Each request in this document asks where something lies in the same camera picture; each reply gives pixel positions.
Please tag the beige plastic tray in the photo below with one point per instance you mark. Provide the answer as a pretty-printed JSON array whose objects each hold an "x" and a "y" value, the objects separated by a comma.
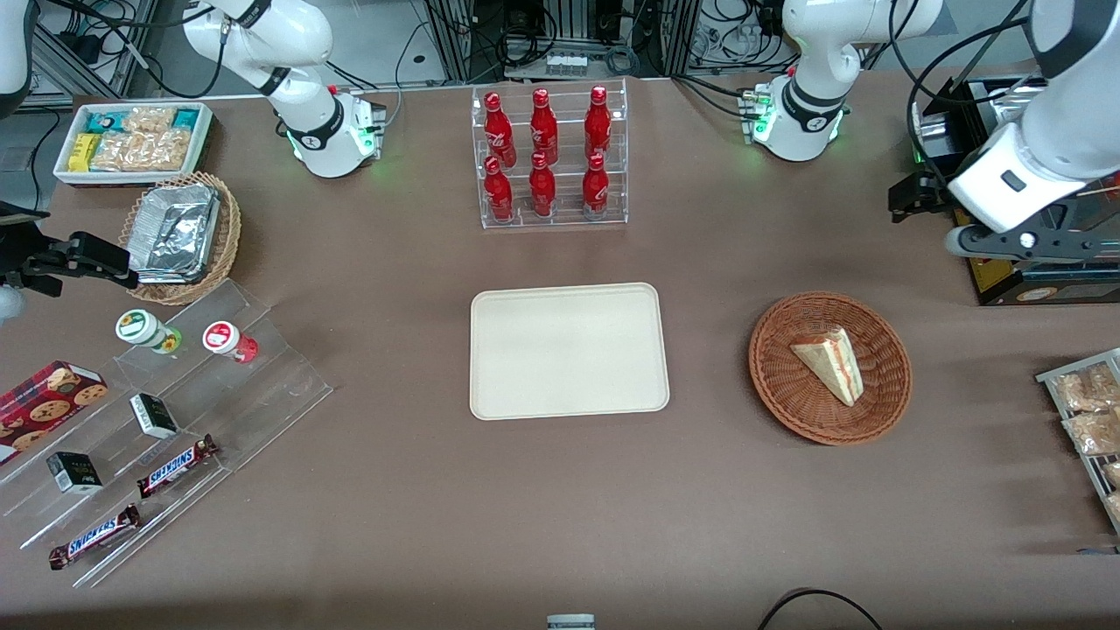
[{"x": 569, "y": 350}]

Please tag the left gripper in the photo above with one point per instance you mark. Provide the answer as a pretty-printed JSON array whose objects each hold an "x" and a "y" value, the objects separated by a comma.
[{"x": 929, "y": 192}]

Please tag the snickers chocolate bar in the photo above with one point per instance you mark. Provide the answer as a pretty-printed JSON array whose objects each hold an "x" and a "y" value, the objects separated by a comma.
[
  {"x": 175, "y": 466},
  {"x": 92, "y": 536}
]

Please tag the triangle sandwich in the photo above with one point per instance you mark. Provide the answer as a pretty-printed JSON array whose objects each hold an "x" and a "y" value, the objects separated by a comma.
[{"x": 831, "y": 363}]

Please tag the small black box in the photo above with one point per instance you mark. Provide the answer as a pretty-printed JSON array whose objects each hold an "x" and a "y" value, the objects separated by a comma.
[
  {"x": 153, "y": 416},
  {"x": 74, "y": 472}
]

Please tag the teal snack pack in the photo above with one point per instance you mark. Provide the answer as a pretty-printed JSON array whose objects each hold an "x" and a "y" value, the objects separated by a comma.
[
  {"x": 103, "y": 121},
  {"x": 185, "y": 118}
]

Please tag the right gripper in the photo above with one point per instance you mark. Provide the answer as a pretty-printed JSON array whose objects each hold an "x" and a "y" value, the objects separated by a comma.
[{"x": 44, "y": 262}]

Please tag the black display case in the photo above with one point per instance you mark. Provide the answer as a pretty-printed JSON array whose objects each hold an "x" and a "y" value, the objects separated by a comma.
[{"x": 1050, "y": 296}]

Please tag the oval tan wicker basket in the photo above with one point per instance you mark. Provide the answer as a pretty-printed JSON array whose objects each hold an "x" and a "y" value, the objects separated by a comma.
[{"x": 229, "y": 236}]

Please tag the small grey device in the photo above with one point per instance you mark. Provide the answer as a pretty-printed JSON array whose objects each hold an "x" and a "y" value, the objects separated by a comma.
[{"x": 570, "y": 623}]

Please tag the red lid cup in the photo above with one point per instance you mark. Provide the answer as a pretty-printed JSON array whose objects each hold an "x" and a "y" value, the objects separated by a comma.
[{"x": 223, "y": 338}]

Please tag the round brown wicker basket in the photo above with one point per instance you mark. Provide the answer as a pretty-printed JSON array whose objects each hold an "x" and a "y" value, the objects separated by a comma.
[{"x": 787, "y": 402}]

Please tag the aluminium foil container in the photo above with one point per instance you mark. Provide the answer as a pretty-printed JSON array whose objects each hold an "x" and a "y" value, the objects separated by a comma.
[{"x": 175, "y": 232}]

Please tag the red cookie box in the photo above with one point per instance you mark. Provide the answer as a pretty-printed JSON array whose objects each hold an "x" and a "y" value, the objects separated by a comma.
[{"x": 44, "y": 402}]

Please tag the clear bagged pastry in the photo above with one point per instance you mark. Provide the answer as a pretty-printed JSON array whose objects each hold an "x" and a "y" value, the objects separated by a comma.
[
  {"x": 1089, "y": 388},
  {"x": 1094, "y": 433}
]

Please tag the white power strip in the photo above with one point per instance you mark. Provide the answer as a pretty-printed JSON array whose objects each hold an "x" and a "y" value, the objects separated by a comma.
[{"x": 566, "y": 65}]

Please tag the yellow snack pack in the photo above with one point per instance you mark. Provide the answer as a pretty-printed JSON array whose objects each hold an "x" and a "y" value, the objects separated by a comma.
[{"x": 82, "y": 153}]

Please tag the clear acrylic stepped stand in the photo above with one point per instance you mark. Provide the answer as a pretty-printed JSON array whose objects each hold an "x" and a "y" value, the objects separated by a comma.
[{"x": 262, "y": 394}]

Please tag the tray of packaged snacks right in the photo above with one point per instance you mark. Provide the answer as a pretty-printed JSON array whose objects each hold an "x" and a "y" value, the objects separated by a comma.
[{"x": 1050, "y": 378}]

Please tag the clear cracker bag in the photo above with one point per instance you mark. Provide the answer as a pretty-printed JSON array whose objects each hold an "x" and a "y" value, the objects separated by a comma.
[
  {"x": 149, "y": 120},
  {"x": 140, "y": 150}
]

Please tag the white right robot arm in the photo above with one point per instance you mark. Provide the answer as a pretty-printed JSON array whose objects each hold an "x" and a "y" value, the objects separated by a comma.
[{"x": 306, "y": 35}]

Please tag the clear acrylic bottle rack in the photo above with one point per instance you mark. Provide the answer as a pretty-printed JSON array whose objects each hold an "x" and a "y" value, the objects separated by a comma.
[{"x": 569, "y": 219}]

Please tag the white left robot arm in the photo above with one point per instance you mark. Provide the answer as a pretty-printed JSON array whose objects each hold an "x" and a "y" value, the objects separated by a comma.
[{"x": 818, "y": 52}]

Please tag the green lid cup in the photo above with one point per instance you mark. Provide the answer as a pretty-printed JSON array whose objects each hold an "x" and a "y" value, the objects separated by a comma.
[{"x": 140, "y": 328}]

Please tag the white snack bin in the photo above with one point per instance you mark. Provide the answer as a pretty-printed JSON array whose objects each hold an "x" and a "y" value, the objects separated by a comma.
[{"x": 203, "y": 144}]

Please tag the red cola bottle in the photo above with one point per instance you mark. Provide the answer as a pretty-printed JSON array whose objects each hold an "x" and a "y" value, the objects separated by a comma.
[
  {"x": 598, "y": 124},
  {"x": 498, "y": 192},
  {"x": 595, "y": 187},
  {"x": 543, "y": 127},
  {"x": 542, "y": 189},
  {"x": 497, "y": 127}
]

